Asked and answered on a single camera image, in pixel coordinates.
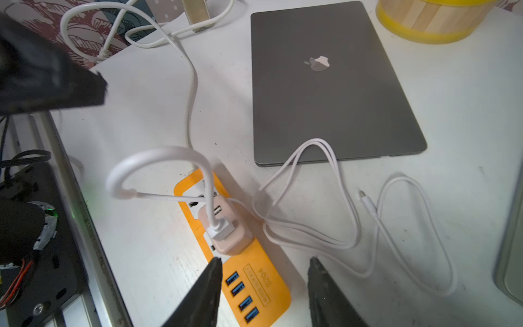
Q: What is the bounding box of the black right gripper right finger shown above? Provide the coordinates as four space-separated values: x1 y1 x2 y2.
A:
308 257 368 326

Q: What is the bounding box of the silver laptop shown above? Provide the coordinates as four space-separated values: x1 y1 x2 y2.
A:
493 167 522 306

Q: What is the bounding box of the orange strip white power cord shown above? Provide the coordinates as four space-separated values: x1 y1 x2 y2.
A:
60 0 238 172

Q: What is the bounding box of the dark grey laptop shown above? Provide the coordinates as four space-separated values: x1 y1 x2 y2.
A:
251 1 427 167

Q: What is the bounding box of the yellow wooden bun basket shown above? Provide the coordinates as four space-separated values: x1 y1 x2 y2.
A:
375 0 496 44

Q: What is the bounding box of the pink charger adapter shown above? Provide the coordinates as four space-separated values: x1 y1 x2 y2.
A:
198 195 254 256

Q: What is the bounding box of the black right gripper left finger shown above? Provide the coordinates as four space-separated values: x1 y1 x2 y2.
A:
163 258 223 326

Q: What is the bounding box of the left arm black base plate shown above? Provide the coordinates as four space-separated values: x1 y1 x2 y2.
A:
1 163 87 326

